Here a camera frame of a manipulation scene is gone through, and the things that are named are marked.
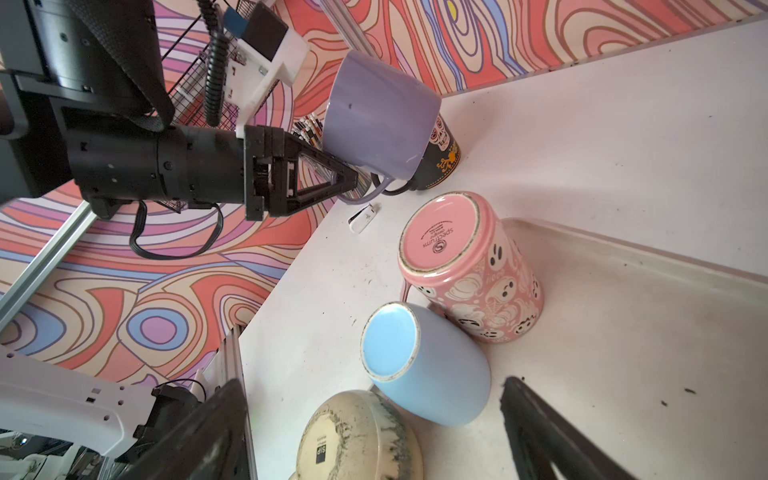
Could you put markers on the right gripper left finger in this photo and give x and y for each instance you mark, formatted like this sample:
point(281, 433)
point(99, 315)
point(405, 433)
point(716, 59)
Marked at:
point(208, 444)

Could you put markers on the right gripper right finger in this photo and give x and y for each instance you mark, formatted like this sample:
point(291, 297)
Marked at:
point(544, 444)

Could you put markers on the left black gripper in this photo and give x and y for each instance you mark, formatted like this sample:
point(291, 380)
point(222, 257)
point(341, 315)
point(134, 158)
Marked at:
point(115, 162)

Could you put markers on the purple mug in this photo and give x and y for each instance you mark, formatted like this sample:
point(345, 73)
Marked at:
point(380, 119)

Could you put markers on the black mug red inside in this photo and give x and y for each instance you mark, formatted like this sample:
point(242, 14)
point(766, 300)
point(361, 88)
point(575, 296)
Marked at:
point(442, 156)

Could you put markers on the light blue mug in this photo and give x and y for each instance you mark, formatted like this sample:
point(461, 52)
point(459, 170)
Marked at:
point(425, 364)

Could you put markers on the beige serving tray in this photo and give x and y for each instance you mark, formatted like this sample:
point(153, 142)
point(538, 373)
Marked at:
point(658, 359)

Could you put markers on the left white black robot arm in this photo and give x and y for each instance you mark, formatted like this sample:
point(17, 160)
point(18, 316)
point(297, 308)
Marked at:
point(83, 99)

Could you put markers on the pink mug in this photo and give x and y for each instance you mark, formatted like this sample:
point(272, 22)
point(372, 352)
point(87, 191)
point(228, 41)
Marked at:
point(455, 251)

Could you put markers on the metal cup of pens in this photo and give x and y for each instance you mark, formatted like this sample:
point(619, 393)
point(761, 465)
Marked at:
point(309, 129)

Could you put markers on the beige teapot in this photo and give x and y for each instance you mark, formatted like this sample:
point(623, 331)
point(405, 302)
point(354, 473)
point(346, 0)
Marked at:
point(358, 434)

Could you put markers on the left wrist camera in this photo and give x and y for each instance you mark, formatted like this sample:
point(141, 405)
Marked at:
point(266, 52)

